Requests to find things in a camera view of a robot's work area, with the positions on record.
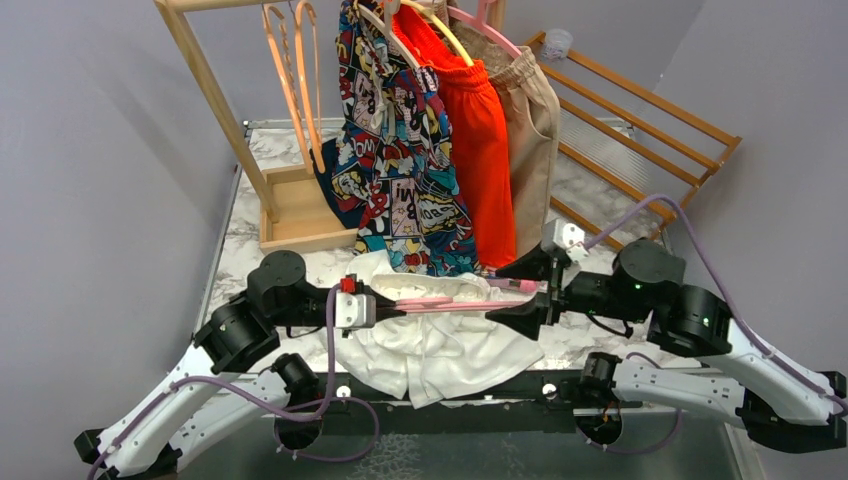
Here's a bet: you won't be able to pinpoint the yellow hanger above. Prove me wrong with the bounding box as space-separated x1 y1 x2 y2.
401 0 474 67

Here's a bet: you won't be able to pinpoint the orange hanger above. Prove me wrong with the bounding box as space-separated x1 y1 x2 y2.
262 3 314 174
294 0 326 173

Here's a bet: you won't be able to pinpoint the clear plastic cup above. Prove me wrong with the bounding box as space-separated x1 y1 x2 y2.
540 28 574 61

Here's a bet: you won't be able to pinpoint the orange shorts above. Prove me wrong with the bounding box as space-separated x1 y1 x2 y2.
392 4 516 268

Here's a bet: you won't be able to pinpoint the wooden slatted rack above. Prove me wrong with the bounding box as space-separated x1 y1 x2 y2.
527 32 742 234

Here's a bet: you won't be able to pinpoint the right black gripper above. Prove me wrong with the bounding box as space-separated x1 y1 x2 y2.
484 239 649 339

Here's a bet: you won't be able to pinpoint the comic print shorts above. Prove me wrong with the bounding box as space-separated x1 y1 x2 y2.
322 1 480 277

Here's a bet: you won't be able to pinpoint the wooden hanger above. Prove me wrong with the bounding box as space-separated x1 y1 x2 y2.
353 0 420 69

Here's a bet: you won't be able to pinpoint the beige shorts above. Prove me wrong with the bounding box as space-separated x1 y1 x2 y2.
449 19 560 257

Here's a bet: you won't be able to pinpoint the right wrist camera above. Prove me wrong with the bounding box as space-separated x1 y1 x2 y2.
540 218 589 263

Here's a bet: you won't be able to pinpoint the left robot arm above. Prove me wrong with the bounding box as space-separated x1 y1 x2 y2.
74 250 403 479

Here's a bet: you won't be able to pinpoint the pink hanger with beige shorts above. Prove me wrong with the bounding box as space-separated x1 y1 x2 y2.
447 0 521 58

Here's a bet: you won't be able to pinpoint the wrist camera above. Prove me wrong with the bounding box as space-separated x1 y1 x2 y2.
540 218 589 263
334 276 377 331

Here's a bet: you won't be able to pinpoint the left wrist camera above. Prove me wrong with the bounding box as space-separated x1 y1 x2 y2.
334 276 377 331

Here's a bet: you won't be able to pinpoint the white shorts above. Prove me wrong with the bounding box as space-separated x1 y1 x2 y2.
335 252 544 408

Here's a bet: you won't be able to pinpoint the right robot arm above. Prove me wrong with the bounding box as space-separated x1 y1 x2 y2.
487 240 847 454

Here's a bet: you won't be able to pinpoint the pink pen pack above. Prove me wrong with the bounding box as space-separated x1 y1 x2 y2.
486 278 540 294

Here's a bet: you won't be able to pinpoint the wooden clothes rack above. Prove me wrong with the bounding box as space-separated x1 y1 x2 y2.
154 0 508 256

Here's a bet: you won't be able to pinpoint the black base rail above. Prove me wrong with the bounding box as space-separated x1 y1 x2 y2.
274 370 617 447

